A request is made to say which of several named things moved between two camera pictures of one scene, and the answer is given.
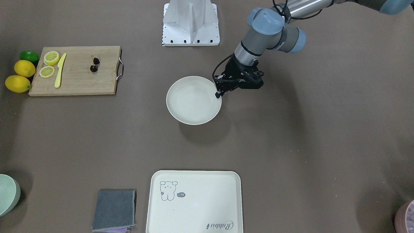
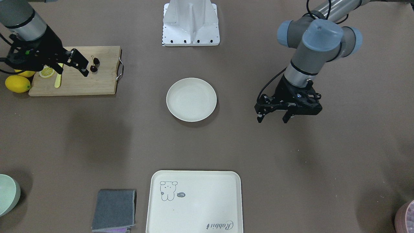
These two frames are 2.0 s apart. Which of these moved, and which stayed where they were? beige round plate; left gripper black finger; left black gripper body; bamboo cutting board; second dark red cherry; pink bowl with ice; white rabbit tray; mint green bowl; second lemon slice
Moved: left gripper black finger; left black gripper body; beige round plate
Stayed: bamboo cutting board; white rabbit tray; second dark red cherry; mint green bowl; second lemon slice; pink bowl with ice
